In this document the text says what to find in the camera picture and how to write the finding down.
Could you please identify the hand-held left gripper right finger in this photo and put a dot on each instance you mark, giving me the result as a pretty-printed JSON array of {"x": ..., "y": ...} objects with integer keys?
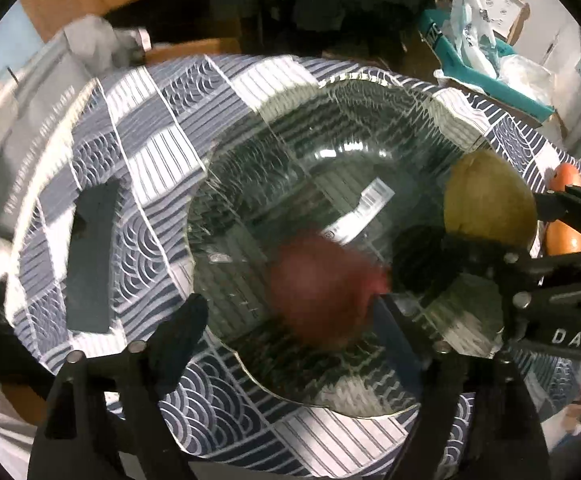
[{"x": 395, "y": 340}]

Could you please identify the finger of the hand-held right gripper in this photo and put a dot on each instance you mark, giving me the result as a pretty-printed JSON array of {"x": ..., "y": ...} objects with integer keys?
[
  {"x": 580, "y": 207},
  {"x": 430, "y": 260}
]

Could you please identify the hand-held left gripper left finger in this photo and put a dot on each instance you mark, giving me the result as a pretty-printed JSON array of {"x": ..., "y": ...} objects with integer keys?
[{"x": 183, "y": 340}]

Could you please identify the orange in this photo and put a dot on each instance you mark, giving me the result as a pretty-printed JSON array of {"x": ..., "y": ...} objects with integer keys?
[{"x": 565, "y": 239}]

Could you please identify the green-brown kiwi fruit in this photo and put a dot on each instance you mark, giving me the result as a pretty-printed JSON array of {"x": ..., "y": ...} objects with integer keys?
[{"x": 490, "y": 200}]

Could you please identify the red apple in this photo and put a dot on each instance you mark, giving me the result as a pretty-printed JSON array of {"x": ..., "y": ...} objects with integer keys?
[{"x": 320, "y": 290}]

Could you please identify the glass bowl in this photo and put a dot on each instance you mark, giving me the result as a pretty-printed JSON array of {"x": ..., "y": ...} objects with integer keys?
[{"x": 290, "y": 170}]

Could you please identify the dark grey flat slab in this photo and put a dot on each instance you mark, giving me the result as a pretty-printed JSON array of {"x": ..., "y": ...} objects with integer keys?
[{"x": 90, "y": 260}]

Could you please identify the teal cardboard box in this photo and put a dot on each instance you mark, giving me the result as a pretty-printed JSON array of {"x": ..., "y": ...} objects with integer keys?
[{"x": 515, "y": 95}]

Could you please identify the clear plastic bag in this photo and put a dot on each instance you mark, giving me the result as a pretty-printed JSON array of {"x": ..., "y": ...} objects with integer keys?
[{"x": 525, "y": 80}]

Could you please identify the white printed rice bag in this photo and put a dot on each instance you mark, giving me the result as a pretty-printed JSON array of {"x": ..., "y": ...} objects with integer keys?
[{"x": 470, "y": 25}]

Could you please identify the navy patterned tablecloth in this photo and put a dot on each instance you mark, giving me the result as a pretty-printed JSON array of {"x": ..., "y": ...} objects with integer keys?
[{"x": 160, "y": 110}]

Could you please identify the grey cloth bag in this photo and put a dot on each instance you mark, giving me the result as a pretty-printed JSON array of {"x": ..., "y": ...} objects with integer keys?
[{"x": 35, "y": 125}]

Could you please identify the dark cloth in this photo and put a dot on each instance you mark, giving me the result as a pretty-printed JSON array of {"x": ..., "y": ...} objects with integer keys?
[{"x": 330, "y": 0}]

